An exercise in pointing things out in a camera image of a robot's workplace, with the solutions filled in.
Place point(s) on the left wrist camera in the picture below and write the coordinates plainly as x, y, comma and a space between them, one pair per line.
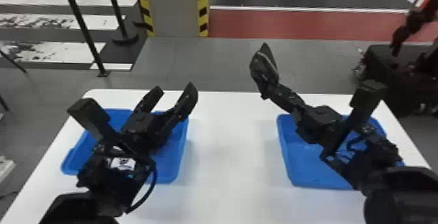
87, 114

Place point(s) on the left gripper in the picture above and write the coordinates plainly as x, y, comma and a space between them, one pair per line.
148, 129

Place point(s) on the blue tray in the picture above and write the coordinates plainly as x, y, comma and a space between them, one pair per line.
301, 163
171, 157

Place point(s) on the yellow black striped post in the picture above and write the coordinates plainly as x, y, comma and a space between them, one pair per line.
145, 10
203, 6

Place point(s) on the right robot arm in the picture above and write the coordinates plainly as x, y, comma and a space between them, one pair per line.
393, 187

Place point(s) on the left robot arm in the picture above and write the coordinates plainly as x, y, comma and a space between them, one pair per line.
106, 184

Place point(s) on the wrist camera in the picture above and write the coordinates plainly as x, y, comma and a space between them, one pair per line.
367, 97
87, 114

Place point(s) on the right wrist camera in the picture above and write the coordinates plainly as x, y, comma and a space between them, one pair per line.
367, 97

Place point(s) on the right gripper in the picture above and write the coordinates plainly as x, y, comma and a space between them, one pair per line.
320, 124

